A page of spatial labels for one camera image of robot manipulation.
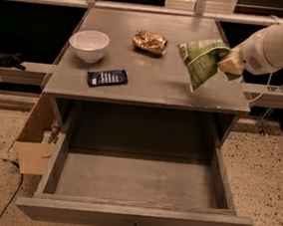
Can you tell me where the white ceramic bowl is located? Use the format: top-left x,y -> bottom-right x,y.
69,30 -> 110,63

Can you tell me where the open grey top drawer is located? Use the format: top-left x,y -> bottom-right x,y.
13,95 -> 264,226

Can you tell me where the cardboard box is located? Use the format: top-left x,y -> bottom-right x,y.
14,95 -> 60,175

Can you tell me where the dark blue snack packet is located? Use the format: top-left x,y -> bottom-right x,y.
87,70 -> 129,88

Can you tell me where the crushed orange soda can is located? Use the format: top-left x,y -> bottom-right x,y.
133,29 -> 168,56

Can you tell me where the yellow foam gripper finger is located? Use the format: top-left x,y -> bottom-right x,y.
217,52 -> 244,76

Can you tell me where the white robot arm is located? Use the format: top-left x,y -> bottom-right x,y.
217,23 -> 283,76

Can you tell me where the green jalapeno chip bag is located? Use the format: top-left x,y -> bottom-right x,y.
177,39 -> 232,92

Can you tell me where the black object on ledge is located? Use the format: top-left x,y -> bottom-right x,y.
0,52 -> 26,71

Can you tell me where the grey wooden cabinet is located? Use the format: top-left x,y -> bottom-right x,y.
37,1 -> 260,153

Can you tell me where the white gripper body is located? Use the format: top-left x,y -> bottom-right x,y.
235,28 -> 280,76

